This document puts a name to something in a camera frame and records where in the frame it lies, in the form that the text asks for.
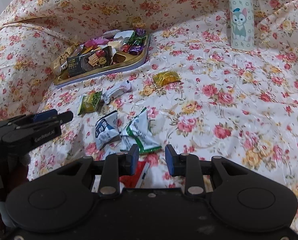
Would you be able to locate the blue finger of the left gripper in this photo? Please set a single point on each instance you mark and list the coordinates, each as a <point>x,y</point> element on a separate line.
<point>63,118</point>
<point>45,115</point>

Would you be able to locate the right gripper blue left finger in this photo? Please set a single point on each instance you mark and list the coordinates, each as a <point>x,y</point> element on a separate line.
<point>115,166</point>

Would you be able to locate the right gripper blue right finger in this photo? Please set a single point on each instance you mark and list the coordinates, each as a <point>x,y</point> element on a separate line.
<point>187,166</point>

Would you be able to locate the red white snack packet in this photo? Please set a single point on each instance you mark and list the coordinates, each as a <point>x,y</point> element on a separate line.
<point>136,180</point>

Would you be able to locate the olive green snack packet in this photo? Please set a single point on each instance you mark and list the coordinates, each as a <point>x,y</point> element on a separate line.
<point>89,102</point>

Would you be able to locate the green white snack packet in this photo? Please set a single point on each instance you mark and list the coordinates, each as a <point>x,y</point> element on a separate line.
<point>138,132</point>

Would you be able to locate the navy white biscuit packet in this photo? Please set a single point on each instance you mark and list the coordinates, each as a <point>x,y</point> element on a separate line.
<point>106,130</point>

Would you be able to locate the gold tray with snacks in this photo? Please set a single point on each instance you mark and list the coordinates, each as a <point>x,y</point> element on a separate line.
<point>113,52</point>

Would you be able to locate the red knitted gloved hand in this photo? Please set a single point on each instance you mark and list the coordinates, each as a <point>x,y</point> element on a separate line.
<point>13,174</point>

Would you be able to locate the small white candy wrapper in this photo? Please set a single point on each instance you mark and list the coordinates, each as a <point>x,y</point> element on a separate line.
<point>116,91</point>

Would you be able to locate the black cracker box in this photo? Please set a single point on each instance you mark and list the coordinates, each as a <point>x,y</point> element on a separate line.
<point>90,61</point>

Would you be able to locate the gold foil candy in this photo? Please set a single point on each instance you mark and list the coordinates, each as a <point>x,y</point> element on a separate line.
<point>164,78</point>

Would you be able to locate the floral sofa cover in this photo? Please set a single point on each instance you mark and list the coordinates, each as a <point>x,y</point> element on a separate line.
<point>242,105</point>

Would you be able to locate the cat print water bottle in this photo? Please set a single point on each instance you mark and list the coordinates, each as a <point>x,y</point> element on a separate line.
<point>242,24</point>

